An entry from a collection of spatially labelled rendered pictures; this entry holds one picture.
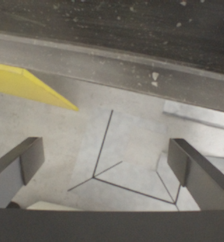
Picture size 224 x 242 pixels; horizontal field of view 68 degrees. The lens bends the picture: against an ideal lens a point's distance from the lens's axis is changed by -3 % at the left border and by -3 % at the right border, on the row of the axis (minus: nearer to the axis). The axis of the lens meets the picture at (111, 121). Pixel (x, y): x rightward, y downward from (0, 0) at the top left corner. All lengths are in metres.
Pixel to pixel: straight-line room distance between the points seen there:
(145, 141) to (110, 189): 0.25
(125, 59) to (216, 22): 0.17
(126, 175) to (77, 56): 0.51
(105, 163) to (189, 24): 0.59
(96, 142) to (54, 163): 0.21
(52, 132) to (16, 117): 0.20
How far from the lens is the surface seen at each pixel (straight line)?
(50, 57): 0.40
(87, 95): 0.79
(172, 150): 0.16
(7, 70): 0.46
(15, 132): 0.92
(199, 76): 0.36
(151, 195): 0.74
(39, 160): 0.17
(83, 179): 0.76
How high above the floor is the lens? 0.73
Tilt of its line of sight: 79 degrees down
